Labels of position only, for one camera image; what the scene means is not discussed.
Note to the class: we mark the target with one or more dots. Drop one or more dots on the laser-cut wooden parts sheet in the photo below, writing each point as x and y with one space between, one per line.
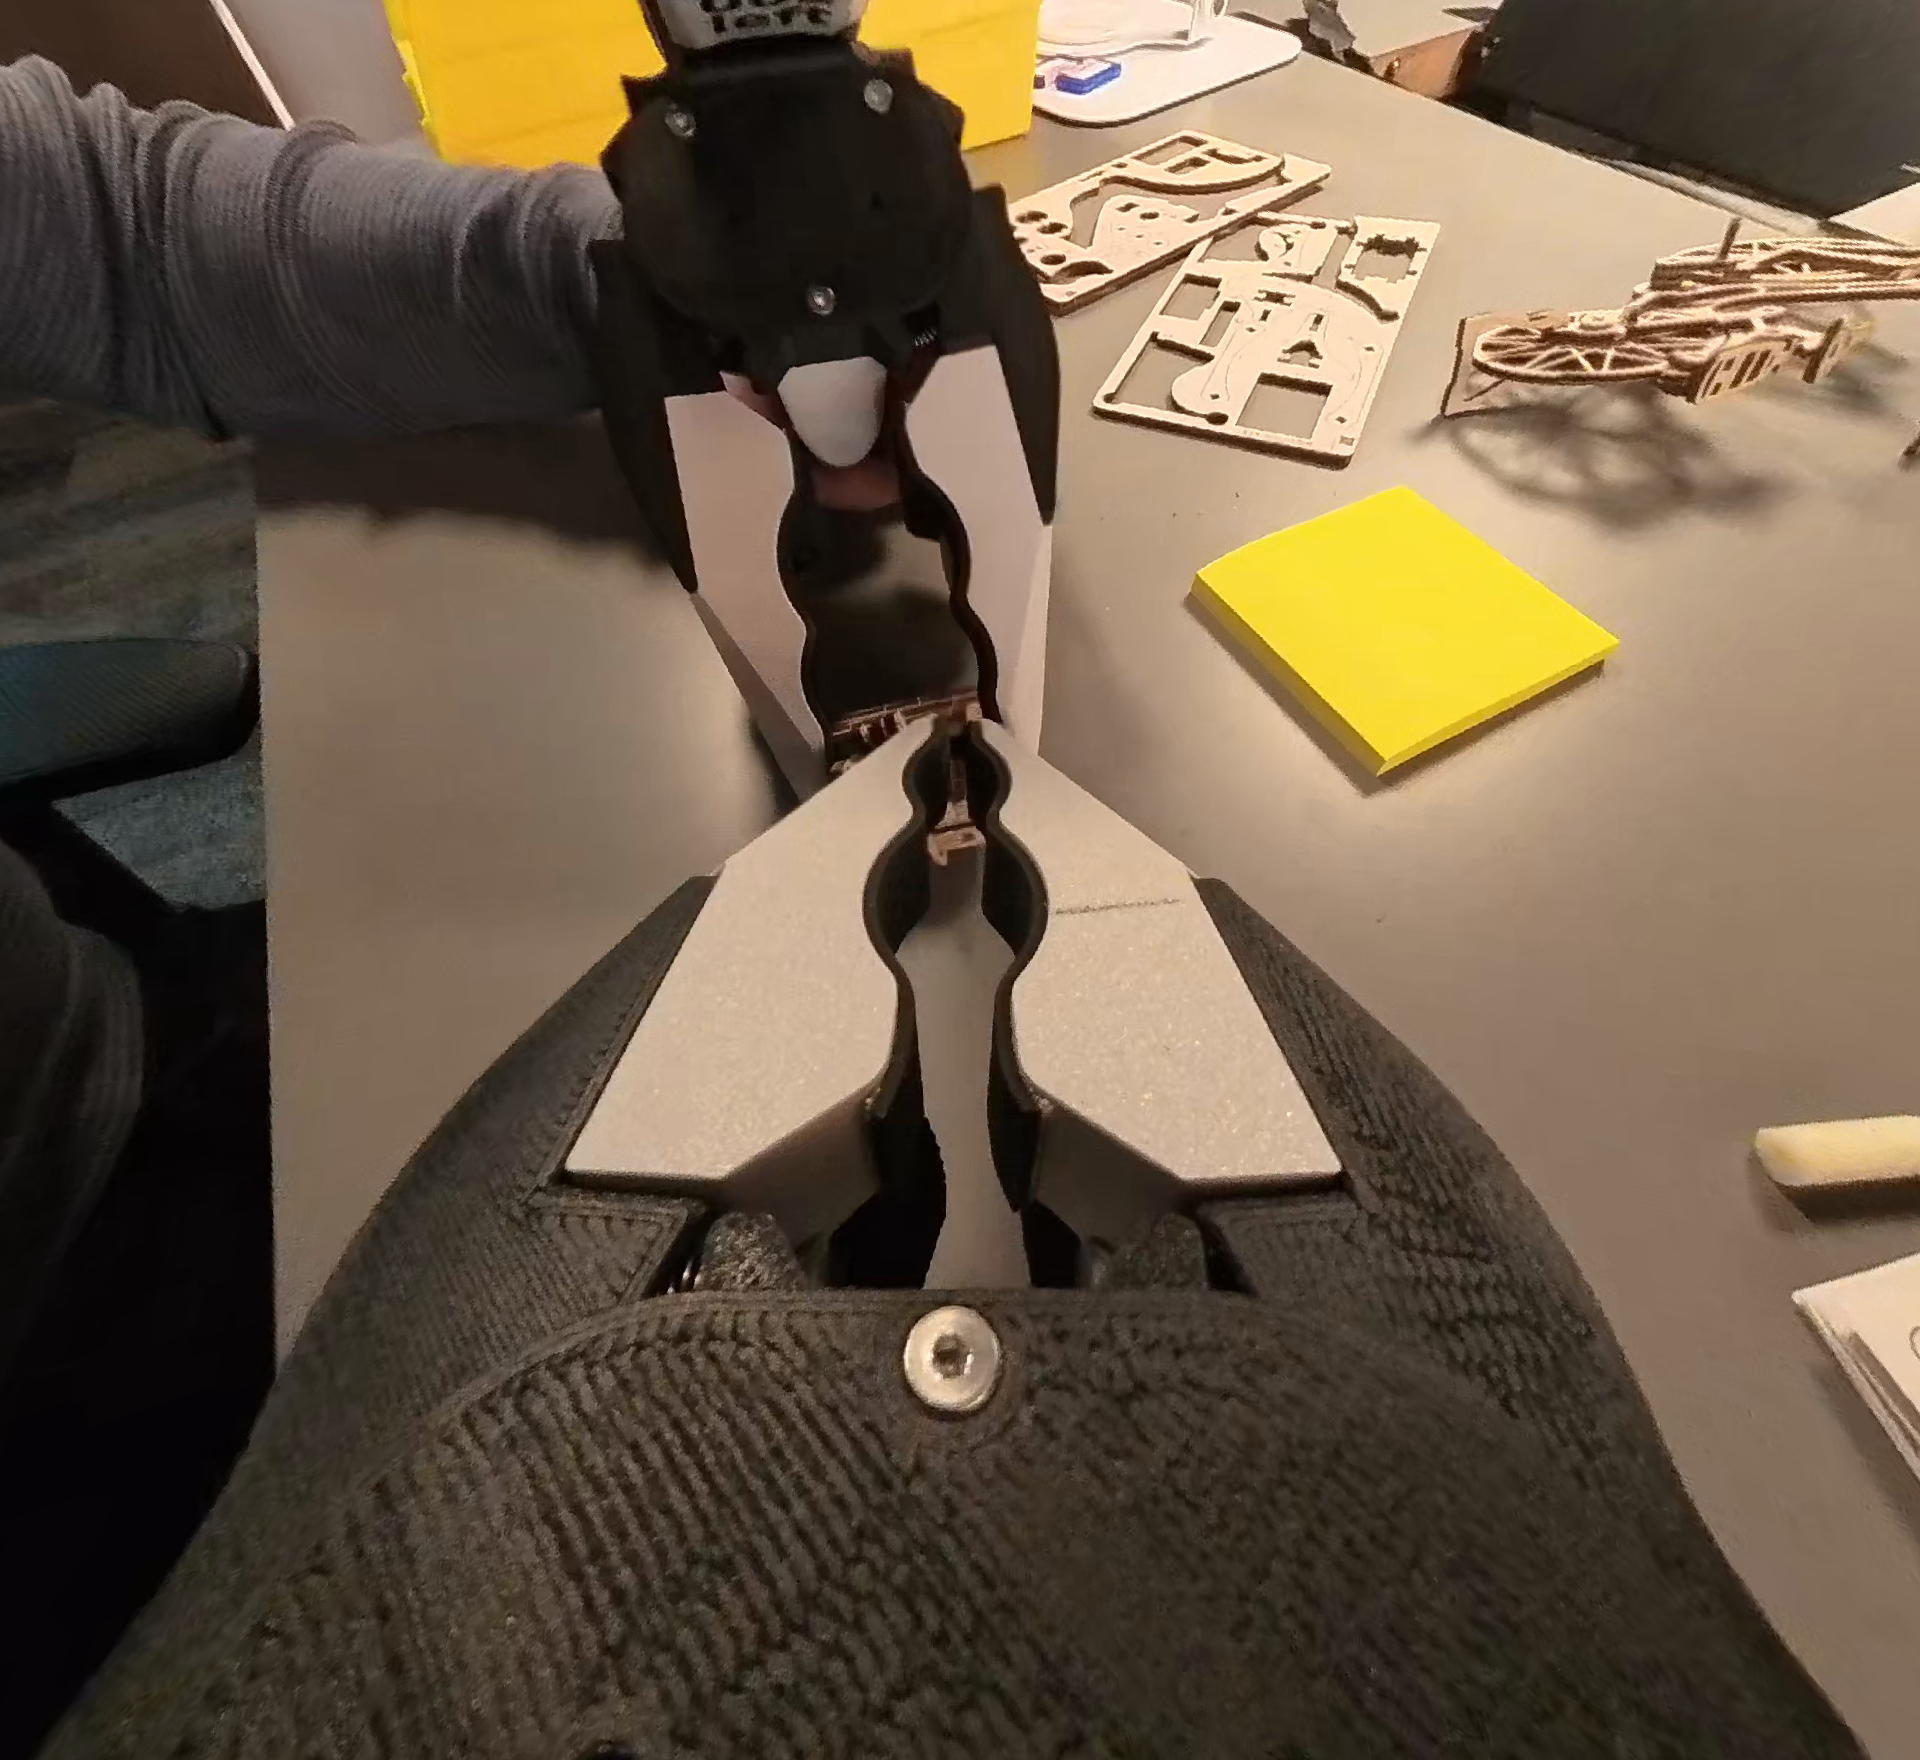
1096 269
1201 409

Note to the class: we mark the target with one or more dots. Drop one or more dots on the person's left hand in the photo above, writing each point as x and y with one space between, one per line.
856 489

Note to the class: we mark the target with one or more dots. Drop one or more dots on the yellow sticky note pad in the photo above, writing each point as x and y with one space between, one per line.
1396 620

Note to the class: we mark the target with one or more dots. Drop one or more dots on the person's dark clothing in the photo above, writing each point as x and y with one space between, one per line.
90 1191

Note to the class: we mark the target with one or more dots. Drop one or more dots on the small blue red item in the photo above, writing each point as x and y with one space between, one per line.
1079 75

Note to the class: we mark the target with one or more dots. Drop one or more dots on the yellow plastic bin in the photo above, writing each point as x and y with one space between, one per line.
495 5

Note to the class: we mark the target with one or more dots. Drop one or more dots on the black office chair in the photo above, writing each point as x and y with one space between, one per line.
120 711

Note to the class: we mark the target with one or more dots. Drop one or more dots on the wooden wheel model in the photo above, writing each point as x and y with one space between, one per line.
1650 344

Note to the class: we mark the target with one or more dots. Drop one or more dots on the printed instruction booklet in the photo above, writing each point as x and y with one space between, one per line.
1877 1355

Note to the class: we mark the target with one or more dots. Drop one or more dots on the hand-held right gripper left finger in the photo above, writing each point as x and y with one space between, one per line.
720 1041

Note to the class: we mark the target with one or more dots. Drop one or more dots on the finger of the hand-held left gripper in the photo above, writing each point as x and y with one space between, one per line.
1005 514
735 514

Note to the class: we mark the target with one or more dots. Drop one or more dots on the wooden cat-shaped piece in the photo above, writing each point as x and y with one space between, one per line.
953 842

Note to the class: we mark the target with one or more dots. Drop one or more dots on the pale cylindrical stick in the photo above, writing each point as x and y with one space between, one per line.
1846 1158

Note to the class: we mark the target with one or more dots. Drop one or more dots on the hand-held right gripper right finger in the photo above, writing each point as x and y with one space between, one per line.
1185 1041

